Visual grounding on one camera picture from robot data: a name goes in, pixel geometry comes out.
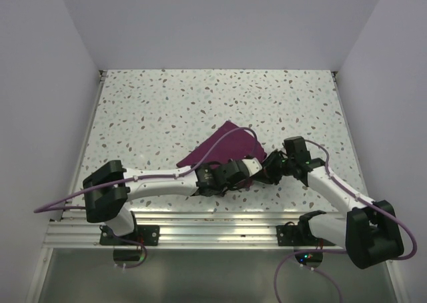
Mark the purple cloth mat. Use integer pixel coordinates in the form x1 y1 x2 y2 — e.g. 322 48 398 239
176 121 267 168

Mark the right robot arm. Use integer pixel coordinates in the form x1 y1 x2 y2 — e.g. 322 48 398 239
255 151 404 269

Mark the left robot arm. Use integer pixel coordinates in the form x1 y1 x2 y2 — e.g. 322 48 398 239
83 158 262 245

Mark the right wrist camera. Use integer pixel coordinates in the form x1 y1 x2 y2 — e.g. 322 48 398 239
283 136 311 163

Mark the aluminium rail frame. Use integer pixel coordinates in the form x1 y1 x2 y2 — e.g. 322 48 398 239
43 69 393 285

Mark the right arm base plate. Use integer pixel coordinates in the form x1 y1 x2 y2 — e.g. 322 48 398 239
276 224 335 247

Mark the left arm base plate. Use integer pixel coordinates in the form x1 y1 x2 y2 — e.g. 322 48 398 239
99 225 160 246

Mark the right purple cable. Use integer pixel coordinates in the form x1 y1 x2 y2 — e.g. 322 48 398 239
274 139 418 303

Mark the purple cable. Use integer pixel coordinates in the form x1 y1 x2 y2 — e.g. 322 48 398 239
274 139 418 303
33 126 260 269

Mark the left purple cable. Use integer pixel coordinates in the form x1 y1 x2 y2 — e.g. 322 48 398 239
33 126 260 269

